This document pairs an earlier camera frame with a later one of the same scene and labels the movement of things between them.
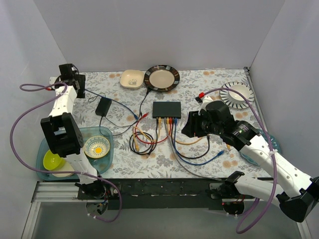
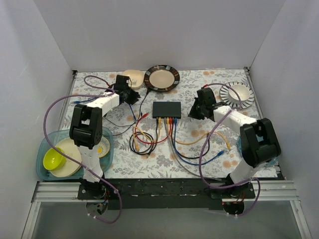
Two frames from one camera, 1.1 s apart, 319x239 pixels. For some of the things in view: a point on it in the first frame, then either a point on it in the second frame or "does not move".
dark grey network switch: (166, 110) does not move
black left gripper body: (81, 85) to (133, 96)
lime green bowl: (52, 162) does not move
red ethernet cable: (145, 115) does not move
